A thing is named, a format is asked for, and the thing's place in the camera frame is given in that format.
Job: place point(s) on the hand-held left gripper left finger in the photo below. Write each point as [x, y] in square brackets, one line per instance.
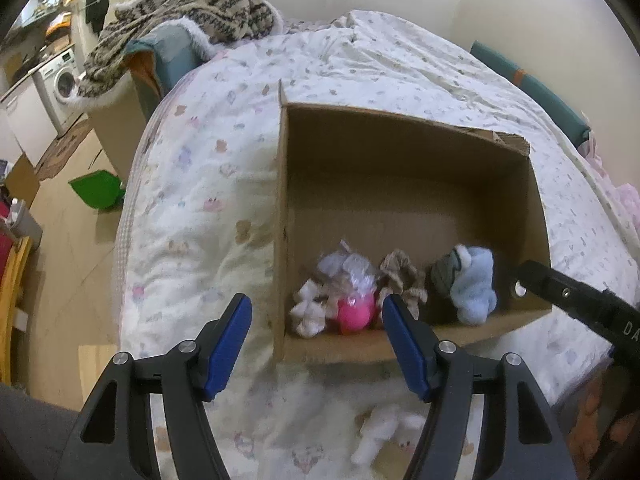
[227, 350]

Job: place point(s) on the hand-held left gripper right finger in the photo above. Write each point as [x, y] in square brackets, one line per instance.
[407, 350]

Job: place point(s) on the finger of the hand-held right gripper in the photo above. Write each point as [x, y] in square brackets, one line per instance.
[555, 285]

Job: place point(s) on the pink rubber duck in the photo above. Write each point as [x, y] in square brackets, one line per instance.
[352, 315]

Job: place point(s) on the blue plush octopus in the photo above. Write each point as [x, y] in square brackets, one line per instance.
[475, 285]

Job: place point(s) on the beige lace scrunchie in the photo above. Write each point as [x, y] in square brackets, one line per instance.
[400, 270]

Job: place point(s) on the cream frilly scrunchie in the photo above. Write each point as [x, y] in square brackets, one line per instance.
[310, 310]

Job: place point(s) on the clear plastic bag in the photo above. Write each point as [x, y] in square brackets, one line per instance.
[352, 270]

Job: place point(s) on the pink cloth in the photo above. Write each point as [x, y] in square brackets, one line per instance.
[625, 200]

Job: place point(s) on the teal headboard cushion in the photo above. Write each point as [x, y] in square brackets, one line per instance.
[540, 95]

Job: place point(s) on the green dustpan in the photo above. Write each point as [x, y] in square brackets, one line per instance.
[97, 190]

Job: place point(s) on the yellow stool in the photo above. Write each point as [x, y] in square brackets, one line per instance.
[15, 280]

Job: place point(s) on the grey bin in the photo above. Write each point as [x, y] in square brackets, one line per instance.
[27, 225]

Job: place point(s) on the pink suitcase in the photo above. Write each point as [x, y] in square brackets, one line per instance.
[4, 255]

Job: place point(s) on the beige armchair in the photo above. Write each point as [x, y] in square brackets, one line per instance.
[120, 130]

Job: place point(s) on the patterned floor rug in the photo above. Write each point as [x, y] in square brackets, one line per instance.
[62, 147]

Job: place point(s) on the small brown cardboard box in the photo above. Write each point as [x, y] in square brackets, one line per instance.
[22, 180]

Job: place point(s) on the white cabinet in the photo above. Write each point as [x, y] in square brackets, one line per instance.
[25, 120]

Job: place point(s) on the white washing machine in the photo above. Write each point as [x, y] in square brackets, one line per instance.
[57, 85]

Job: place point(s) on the patterned knit blanket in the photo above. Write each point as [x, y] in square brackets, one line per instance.
[190, 5]

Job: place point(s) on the black hanging garment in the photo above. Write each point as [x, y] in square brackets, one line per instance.
[96, 7]

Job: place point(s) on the cluttered wall shelf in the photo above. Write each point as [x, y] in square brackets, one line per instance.
[45, 15]

